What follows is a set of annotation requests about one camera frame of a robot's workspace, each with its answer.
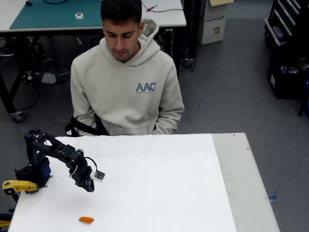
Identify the small black device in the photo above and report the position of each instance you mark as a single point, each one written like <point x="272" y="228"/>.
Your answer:
<point x="29" y="3"/>

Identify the yellow bar clamp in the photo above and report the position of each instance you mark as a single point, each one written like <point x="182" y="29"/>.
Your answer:
<point x="4" y="222"/>
<point x="19" y="184"/>

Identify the green cutting mat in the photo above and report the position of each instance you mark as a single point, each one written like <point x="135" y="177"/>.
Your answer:
<point x="48" y="14"/>

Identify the black storage bin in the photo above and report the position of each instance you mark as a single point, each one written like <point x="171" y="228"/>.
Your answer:
<point x="285" y="84"/>

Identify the blue tape scrap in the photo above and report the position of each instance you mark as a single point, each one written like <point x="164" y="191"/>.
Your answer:
<point x="272" y="197"/>

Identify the white cardboard box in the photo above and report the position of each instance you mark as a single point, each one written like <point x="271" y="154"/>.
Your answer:
<point x="212" y="26"/>

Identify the black caster wheel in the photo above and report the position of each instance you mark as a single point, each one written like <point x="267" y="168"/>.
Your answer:
<point x="18" y="117"/>
<point x="188" y="63"/>

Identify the white paper sheet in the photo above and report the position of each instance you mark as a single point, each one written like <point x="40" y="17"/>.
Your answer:
<point x="144" y="181"/>

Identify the blue white packaging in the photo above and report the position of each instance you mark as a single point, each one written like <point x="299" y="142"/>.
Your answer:
<point x="289" y="70"/>

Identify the white workbench black frame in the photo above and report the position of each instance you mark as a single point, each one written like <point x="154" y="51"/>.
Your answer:
<point x="164" y="19"/>

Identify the red pen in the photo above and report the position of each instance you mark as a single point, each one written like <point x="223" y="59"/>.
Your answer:
<point x="150" y="9"/>

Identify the white tape roll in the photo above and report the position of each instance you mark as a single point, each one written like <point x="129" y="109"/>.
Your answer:
<point x="79" y="17"/>

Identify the crumpled white plastic bag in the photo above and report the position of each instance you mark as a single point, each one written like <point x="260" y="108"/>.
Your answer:
<point x="48" y="77"/>

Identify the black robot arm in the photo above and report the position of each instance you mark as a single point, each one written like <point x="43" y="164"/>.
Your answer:
<point x="62" y="151"/>

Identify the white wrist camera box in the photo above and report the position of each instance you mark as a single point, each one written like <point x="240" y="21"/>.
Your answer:
<point x="98" y="176"/>

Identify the small orange object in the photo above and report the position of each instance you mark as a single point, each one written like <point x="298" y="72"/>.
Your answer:
<point x="85" y="219"/>

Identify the man in beige hoodie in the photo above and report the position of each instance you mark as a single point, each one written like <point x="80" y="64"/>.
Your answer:
<point x="125" y="96"/>

